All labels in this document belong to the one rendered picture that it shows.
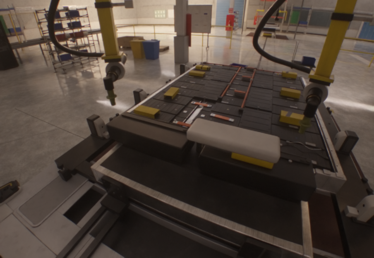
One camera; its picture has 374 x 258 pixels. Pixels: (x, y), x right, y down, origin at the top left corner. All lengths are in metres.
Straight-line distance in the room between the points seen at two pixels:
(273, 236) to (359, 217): 0.46
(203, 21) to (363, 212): 8.81
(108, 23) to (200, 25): 8.49
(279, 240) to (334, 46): 0.65
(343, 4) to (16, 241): 1.45
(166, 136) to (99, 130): 0.56
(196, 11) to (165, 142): 8.67
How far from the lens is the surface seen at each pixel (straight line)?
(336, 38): 0.73
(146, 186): 0.75
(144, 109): 1.16
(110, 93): 0.70
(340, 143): 1.35
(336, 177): 1.00
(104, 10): 0.80
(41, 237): 0.99
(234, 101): 1.36
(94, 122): 1.21
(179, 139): 0.77
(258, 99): 1.44
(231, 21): 13.76
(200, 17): 9.19
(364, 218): 1.05
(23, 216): 1.11
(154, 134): 0.81
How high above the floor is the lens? 1.58
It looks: 32 degrees down
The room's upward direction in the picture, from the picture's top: straight up
